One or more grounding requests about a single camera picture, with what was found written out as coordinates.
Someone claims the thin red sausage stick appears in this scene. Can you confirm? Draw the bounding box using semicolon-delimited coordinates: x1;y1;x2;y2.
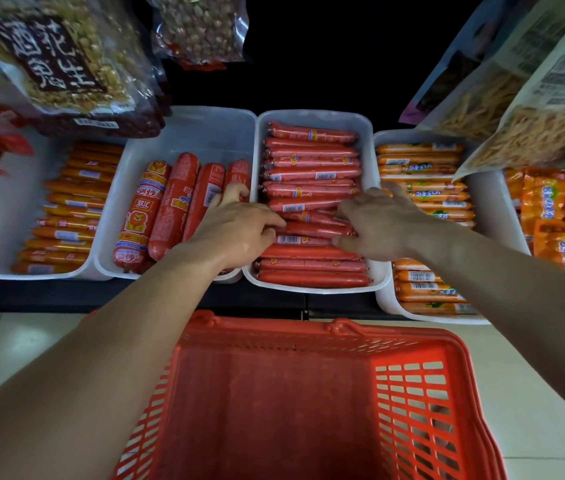
280;222;355;239

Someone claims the red plastic shopping basket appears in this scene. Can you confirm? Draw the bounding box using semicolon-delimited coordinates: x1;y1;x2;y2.
112;310;508;480

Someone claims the row of green-labelled orange sausages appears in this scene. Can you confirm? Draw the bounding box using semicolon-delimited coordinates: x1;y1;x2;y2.
375;142;480;316

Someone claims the person's right hand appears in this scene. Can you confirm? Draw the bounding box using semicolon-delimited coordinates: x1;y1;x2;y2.
331;182;436;263

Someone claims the clear bag of nuts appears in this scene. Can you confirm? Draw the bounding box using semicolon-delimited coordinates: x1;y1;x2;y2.
150;0;250;70

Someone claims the person's right forearm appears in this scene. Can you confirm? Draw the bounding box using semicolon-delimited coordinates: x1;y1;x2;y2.
407;215;565;435

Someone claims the purple snack bag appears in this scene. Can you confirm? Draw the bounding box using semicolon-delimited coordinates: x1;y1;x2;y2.
400;0;528;125

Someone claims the large red sausage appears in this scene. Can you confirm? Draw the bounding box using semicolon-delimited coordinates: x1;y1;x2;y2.
148;153;200;262
113;161;172;273
222;160;251;195
182;163;226;243

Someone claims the row of plain orange sausages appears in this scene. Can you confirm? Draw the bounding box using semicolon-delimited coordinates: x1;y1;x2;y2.
11;141;124;275

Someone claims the bag of red-skinned peanuts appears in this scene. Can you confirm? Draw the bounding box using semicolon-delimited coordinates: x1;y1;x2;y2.
27;70;170;140

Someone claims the pile of orange sausage packets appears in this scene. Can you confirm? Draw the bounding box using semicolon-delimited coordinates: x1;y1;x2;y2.
505;167;565;283

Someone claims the peanut bag with dark label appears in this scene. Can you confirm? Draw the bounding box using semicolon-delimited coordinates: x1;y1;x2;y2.
0;0;160;118

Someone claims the person's left forearm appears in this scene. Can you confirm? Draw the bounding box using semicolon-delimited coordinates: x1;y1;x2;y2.
0;242;228;480

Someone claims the person's left hand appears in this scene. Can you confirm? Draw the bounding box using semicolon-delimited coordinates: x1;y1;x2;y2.
184;183;288;273

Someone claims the stack of red sausages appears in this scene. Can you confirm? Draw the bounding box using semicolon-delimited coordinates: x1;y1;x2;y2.
255;121;373;289

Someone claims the bag of fried strips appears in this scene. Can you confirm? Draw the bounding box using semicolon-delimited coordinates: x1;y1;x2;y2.
455;5;565;181
417;0;565;140

